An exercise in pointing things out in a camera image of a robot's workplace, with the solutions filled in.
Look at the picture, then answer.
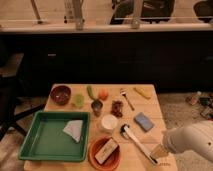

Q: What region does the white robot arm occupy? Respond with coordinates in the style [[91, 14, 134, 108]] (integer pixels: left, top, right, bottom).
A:
[[150, 120, 213, 163]]

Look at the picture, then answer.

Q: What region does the orange bowl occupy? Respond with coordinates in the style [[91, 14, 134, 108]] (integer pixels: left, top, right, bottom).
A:
[[88, 137, 121, 171]]

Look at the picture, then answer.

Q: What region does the purple bowl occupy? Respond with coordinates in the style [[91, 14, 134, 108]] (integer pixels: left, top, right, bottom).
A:
[[50, 85, 71, 105]]

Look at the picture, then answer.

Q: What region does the blue sponge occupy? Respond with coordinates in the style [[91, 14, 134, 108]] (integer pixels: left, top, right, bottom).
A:
[[134, 113, 154, 132]]

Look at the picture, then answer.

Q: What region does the white cup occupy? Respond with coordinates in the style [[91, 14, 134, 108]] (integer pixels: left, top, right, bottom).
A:
[[101, 115, 118, 132]]

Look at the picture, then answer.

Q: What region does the brown toy food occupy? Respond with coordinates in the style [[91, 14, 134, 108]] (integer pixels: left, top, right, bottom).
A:
[[111, 101, 123, 117]]

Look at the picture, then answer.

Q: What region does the yellow banana toy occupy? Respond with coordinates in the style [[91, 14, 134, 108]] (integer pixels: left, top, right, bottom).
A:
[[134, 87, 151, 99]]

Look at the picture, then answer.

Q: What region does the metal fork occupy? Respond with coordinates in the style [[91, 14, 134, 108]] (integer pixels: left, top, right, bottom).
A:
[[120, 88, 135, 111]]

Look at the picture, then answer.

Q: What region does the metal cup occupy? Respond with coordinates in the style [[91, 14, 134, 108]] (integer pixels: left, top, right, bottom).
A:
[[91, 100, 103, 117]]

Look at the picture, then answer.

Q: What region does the orange toy fruit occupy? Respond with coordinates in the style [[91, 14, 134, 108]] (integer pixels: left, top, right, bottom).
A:
[[98, 89, 109, 100]]

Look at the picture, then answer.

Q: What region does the white folded cloth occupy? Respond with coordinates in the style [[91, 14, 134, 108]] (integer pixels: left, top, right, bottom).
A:
[[63, 120, 83, 143]]

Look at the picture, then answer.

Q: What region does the green toy vegetable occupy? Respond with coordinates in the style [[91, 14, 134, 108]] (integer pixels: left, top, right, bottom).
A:
[[87, 85, 97, 100]]

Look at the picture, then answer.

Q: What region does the green plastic tray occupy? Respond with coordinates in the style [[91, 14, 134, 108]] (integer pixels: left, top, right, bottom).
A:
[[19, 111, 90, 162]]

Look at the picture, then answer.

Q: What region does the black office chair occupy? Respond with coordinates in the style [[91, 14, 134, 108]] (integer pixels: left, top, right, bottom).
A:
[[0, 52, 46, 141]]

